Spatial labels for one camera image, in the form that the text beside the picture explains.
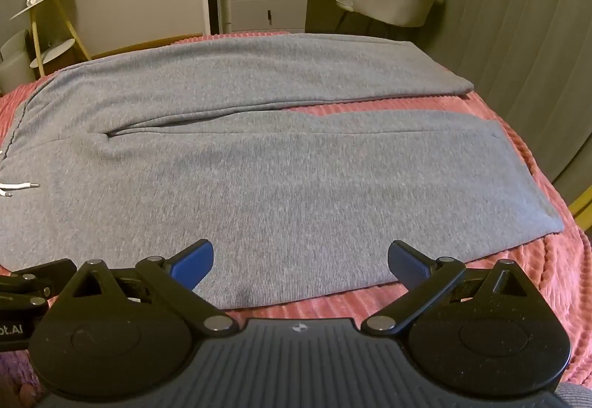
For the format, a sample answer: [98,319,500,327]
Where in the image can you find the grey nightstand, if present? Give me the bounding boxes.
[229,0,310,34]

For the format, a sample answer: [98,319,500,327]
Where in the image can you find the white side table yellow legs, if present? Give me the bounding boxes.
[10,0,91,78]

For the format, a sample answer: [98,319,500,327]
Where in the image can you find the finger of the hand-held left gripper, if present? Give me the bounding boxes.
[0,258,78,310]

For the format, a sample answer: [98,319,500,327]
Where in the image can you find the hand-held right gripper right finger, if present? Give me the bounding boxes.
[360,240,534,337]

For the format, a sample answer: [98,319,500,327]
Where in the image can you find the pink ribbed bed blanket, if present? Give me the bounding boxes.
[0,33,592,408]

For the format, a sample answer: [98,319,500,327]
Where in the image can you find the grey curtain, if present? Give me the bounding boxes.
[428,0,592,189]

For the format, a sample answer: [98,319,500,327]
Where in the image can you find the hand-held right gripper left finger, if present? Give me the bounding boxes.
[69,239,238,337]

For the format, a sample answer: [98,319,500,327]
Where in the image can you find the grey pants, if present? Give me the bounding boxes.
[0,33,565,310]

